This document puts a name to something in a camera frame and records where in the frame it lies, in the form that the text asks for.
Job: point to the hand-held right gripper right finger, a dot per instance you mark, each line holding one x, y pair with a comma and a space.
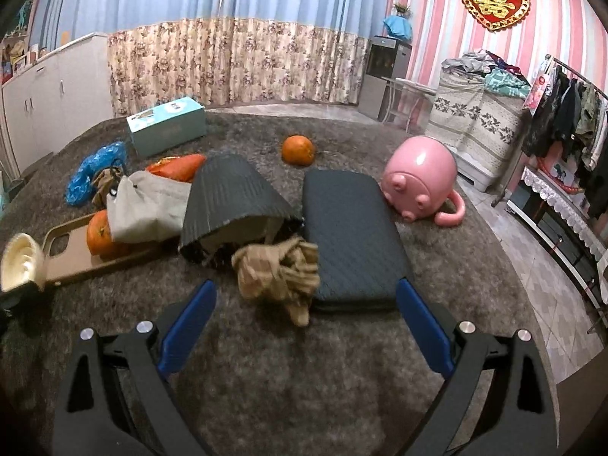
422, 323

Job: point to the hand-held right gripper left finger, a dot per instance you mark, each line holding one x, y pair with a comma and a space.
187, 327

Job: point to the brown paper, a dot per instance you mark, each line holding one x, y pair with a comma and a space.
270, 270

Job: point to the orange plastic cup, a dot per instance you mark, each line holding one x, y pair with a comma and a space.
183, 166

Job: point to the grey shaggy blanket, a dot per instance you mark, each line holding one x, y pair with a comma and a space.
285, 389

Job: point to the grey cloth pouch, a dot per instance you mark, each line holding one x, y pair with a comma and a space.
142, 209

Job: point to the orange fruit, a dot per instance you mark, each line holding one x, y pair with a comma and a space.
97, 237
298, 150

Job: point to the tan phone case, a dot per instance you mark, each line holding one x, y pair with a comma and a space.
71, 266

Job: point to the dark ribbed open pouch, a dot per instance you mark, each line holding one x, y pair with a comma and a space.
232, 194

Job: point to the brown crumpled wrapper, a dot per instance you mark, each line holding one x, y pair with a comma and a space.
103, 185

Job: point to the lace-trimmed low shelf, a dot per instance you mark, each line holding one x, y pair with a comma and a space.
560, 209

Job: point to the cream shell-shaped dish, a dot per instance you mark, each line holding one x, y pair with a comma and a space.
21, 261

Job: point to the blue plastic bag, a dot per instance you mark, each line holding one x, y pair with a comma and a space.
92, 166

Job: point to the teal tissue box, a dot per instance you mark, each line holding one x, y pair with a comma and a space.
166, 128

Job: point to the patterned cloth cover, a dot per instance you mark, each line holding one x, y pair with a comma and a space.
470, 118

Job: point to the small white table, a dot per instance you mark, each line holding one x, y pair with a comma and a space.
408, 86

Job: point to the grey water dispenser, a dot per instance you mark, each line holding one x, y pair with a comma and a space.
380, 80

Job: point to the pile of clothes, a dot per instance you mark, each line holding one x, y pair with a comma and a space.
503, 80

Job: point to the row of hanging clothes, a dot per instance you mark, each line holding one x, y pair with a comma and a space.
570, 114

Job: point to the pink plastic bag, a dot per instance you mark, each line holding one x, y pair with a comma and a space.
536, 90

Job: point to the white cabinet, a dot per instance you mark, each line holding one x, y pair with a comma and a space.
47, 95

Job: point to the blue floral curtain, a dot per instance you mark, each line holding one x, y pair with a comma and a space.
237, 57

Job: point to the metal clothes rack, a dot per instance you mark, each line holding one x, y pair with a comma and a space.
570, 69

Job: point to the blue cloth bundle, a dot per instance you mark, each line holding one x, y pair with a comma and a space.
398, 26

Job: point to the small potted plant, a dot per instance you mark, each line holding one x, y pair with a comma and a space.
401, 8

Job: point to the red heart wall decoration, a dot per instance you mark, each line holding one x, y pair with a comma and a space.
494, 0

